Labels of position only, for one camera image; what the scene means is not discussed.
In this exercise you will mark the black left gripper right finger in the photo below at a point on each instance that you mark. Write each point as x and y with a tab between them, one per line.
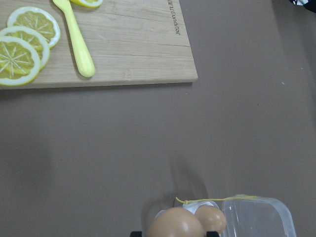
212	234

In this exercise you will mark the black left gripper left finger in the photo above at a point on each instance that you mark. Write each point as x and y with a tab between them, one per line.
136	234

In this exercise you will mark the clear plastic egg box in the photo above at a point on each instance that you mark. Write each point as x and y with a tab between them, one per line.
250	216

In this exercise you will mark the lemon slice near knife tip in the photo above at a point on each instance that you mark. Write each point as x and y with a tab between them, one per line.
88	3

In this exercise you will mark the brown egg in box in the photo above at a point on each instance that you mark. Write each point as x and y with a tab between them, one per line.
211	218

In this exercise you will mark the lemon slice back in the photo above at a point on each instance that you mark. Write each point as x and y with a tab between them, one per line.
38	20

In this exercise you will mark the lemon slice middle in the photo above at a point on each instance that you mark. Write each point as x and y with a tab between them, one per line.
35	39

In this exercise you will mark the wooden cutting board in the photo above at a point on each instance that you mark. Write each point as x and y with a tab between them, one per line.
130	42

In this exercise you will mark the brown egg from bowl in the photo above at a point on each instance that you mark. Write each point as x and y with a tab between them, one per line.
175	222

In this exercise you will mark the lemon slice front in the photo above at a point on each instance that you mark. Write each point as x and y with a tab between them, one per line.
19	62

